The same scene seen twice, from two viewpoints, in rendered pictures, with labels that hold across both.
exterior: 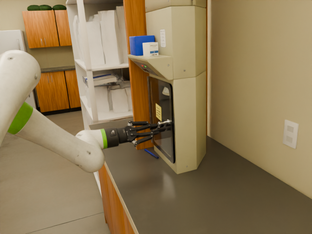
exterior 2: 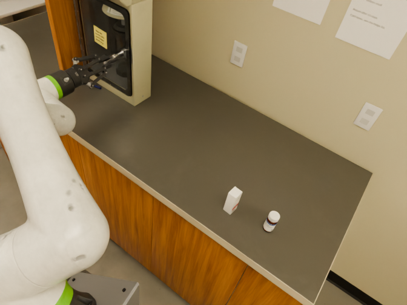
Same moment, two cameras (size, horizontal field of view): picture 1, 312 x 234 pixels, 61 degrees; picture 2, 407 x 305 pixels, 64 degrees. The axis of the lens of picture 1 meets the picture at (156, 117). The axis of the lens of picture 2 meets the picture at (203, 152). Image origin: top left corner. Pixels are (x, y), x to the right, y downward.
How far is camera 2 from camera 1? 0.53 m
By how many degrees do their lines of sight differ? 45
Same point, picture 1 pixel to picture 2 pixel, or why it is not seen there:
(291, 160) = (237, 77)
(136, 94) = (56, 9)
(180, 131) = (137, 62)
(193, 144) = (148, 72)
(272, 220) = (234, 135)
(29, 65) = (24, 49)
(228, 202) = (195, 126)
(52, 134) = not seen: hidden behind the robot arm
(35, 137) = not seen: hidden behind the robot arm
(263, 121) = (209, 38)
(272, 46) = not seen: outside the picture
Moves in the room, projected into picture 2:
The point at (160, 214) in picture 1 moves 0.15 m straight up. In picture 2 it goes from (146, 155) to (146, 128)
